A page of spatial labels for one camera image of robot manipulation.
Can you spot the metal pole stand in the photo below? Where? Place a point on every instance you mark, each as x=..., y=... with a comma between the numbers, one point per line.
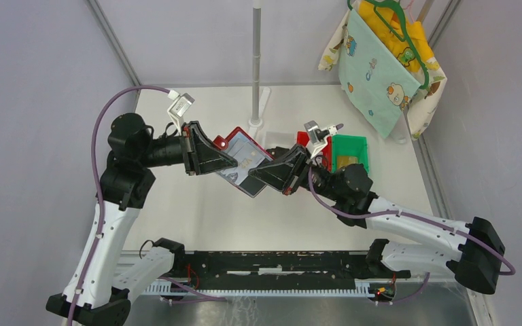
x=259, y=95

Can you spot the gold cards stack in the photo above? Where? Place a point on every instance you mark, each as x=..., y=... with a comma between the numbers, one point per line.
x=345, y=160

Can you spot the red leather card holder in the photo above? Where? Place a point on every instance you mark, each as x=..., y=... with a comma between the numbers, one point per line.
x=251, y=186

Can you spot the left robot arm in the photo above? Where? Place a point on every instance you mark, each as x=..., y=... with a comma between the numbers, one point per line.
x=96, y=295

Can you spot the green clothes hanger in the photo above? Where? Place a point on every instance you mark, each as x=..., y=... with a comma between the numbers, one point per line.
x=400, y=27

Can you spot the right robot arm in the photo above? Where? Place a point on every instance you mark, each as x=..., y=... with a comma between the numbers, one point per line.
x=472, y=253

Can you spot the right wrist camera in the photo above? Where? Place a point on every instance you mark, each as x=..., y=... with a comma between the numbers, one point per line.
x=318, y=136

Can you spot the yellow garment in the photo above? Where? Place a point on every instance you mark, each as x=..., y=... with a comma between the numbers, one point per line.
x=396, y=33

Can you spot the white VIP card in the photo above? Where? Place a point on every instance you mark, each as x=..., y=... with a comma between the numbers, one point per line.
x=248, y=156

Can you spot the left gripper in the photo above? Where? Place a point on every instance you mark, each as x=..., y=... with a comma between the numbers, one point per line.
x=194, y=141

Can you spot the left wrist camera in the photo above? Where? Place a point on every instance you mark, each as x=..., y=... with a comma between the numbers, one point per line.
x=181, y=103

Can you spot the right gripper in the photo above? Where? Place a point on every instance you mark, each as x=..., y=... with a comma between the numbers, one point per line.
x=286, y=172

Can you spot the red plastic bin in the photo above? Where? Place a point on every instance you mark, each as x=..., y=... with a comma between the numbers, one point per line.
x=324, y=156

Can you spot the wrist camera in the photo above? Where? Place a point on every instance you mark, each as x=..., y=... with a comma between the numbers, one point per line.
x=318, y=136
x=181, y=103

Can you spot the green plastic bin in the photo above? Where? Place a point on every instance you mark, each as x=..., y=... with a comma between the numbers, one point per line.
x=350, y=145

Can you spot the white cable comb rail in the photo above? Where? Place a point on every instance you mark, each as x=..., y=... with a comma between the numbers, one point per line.
x=166, y=288

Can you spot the mint cartoon cloth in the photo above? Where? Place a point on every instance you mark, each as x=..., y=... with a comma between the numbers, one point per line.
x=372, y=78

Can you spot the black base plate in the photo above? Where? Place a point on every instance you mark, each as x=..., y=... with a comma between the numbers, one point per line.
x=273, y=270

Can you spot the white plastic bin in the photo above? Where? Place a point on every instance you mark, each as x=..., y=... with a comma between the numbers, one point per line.
x=273, y=141

